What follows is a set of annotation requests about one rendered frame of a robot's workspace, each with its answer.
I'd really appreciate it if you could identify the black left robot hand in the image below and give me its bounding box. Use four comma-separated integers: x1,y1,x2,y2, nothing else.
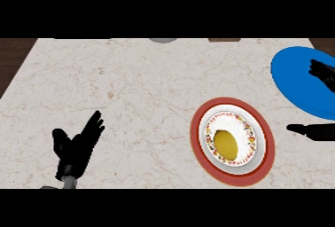
52,110,106,182

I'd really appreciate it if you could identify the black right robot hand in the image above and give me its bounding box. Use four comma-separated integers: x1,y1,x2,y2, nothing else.
285,59,335,142

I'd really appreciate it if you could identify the red-rimmed white plate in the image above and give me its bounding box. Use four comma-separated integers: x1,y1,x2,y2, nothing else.
189,97,276,188

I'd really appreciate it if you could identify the blue plate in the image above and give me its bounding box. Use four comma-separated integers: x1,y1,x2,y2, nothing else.
270,45,335,121

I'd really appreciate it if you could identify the yellow lemon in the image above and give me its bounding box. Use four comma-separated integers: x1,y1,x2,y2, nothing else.
213,129,239,162

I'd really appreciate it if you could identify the brown wooden object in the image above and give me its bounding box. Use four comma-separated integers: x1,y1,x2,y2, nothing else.
207,37,242,43

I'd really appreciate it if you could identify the grey round object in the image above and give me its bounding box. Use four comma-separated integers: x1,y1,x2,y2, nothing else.
148,37,179,44

